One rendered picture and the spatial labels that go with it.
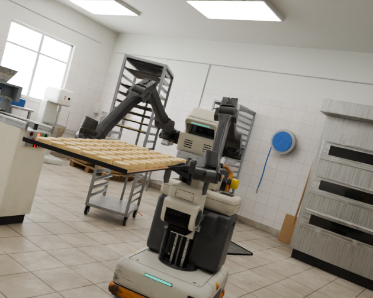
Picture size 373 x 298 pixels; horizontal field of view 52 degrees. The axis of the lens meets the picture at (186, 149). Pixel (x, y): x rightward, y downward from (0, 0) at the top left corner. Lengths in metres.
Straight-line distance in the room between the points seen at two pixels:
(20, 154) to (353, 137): 3.67
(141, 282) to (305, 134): 4.33
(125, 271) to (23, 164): 1.46
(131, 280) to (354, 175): 3.23
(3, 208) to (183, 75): 4.93
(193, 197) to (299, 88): 4.36
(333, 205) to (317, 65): 2.42
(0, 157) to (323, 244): 3.67
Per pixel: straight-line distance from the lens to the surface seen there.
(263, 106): 6.61
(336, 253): 5.04
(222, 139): 1.73
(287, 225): 5.98
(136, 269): 2.51
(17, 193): 3.60
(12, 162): 3.46
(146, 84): 2.06
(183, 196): 2.39
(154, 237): 2.78
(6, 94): 4.28
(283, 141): 6.21
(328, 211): 5.03
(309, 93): 6.39
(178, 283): 2.43
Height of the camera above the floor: 1.12
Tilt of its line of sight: 2 degrees down
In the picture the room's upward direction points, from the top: 15 degrees clockwise
